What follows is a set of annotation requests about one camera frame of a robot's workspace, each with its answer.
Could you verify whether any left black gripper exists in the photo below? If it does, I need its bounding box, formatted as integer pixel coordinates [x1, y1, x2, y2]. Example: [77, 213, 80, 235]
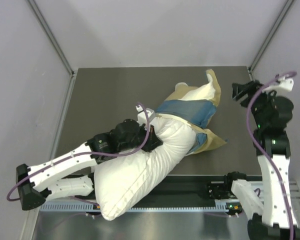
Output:
[119, 122, 162, 153]

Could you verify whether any aluminium frame post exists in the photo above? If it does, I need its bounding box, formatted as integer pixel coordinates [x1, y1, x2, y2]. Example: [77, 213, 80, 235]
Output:
[25, 0, 75, 76]
[247, 0, 296, 75]

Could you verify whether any grey slotted cable duct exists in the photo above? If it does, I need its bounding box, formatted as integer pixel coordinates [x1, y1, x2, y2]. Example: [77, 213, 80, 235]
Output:
[40, 201, 241, 213]

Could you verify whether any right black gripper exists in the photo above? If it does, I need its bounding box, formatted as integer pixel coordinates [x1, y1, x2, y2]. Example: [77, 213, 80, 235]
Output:
[231, 78, 279, 127]

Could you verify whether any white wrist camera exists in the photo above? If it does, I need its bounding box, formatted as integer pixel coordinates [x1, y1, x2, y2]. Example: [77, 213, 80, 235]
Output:
[263, 74, 294, 92]
[135, 104, 156, 125]

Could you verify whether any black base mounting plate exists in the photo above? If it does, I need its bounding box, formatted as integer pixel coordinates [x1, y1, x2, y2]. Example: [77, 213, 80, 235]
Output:
[62, 174, 263, 201]

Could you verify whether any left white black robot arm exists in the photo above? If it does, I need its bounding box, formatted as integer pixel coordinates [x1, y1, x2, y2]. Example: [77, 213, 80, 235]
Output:
[16, 119, 163, 211]

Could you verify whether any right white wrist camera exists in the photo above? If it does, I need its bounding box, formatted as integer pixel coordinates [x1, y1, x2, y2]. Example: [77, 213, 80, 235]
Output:
[263, 74, 294, 92]

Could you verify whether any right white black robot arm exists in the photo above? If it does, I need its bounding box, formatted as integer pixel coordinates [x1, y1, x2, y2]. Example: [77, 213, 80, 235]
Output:
[223, 77, 300, 240]

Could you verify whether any white pillow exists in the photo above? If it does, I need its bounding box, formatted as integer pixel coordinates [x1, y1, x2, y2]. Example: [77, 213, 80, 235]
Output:
[93, 117, 196, 221]

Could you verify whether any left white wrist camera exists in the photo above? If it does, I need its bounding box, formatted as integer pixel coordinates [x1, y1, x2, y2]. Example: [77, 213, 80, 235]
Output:
[135, 104, 156, 125]

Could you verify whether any right aluminium frame post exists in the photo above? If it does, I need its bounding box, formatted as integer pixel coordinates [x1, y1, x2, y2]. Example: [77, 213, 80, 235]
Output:
[247, 0, 296, 75]

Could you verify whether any left aluminium frame post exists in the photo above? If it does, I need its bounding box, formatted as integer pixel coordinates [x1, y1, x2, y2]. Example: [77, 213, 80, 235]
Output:
[25, 0, 75, 76]

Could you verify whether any checkered blue beige white pillowcase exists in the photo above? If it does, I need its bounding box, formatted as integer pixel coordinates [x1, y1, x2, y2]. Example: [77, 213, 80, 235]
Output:
[155, 69, 227, 155]

